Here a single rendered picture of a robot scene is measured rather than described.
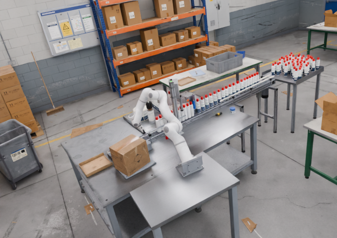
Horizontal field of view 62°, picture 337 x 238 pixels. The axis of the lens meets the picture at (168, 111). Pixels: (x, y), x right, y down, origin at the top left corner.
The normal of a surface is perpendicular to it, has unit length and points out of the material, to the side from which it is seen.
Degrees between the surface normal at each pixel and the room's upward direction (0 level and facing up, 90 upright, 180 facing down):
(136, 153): 90
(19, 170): 94
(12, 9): 90
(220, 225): 0
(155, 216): 0
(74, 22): 88
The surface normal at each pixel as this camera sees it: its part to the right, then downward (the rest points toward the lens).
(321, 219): -0.15, -0.88
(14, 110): 0.56, 0.30
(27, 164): 0.73, 0.26
